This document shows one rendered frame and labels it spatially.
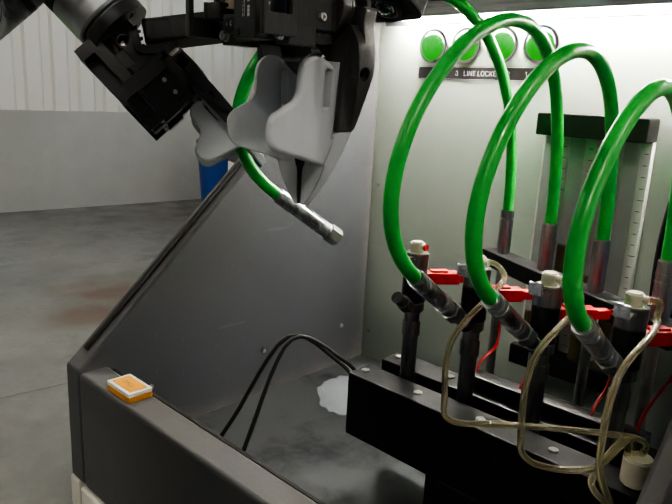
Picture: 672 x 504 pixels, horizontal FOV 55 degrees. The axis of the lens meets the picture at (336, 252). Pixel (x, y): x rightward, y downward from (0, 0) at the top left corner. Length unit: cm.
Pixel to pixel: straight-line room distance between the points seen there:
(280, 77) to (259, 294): 62
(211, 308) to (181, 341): 6
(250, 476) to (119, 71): 42
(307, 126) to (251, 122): 4
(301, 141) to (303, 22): 7
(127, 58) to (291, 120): 37
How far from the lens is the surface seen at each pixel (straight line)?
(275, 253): 100
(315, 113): 39
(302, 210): 74
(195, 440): 70
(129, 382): 80
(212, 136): 69
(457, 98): 103
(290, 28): 36
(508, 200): 89
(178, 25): 73
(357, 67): 39
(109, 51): 72
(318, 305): 110
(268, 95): 42
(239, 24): 37
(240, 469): 65
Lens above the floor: 130
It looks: 14 degrees down
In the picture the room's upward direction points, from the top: 3 degrees clockwise
